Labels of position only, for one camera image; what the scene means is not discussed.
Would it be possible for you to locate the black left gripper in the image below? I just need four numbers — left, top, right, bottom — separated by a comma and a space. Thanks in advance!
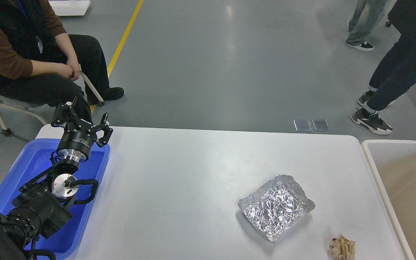
51, 97, 113, 163

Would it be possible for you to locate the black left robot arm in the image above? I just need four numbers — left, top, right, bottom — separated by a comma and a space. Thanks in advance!
0, 99, 113, 260

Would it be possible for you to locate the person in black trousers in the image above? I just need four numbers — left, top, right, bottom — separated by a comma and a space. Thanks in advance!
0, 0, 124, 123

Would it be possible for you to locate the blue plastic bin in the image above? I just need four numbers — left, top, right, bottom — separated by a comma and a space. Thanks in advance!
0, 139, 110, 260

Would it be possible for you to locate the white box on floor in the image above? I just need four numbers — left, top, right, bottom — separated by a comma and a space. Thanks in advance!
49, 0, 91, 16

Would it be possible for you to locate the crumpled aluminium foil tray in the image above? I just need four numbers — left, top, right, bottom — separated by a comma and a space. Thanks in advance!
238, 175, 316, 243

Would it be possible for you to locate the left metal floor plate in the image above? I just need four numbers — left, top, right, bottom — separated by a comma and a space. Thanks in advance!
293, 120, 312, 132

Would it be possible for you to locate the metal floor plate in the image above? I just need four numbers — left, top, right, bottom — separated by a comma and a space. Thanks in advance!
293, 120, 312, 132
312, 120, 330, 132

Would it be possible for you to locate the right metal floor plate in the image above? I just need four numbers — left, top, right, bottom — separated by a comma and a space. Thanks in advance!
312, 120, 330, 132

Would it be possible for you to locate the crumpled brown paper ball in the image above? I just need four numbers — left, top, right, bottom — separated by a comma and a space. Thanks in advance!
329, 235, 356, 260

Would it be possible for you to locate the person in light jeans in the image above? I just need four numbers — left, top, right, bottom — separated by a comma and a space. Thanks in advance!
345, 0, 390, 51

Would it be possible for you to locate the beige plastic bin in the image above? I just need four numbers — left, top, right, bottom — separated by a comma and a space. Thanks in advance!
361, 140, 416, 260

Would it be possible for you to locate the person in dark jacket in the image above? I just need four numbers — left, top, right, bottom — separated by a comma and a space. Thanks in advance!
351, 0, 416, 135

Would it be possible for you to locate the white frame chair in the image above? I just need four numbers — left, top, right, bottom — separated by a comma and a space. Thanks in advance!
0, 71, 105, 125

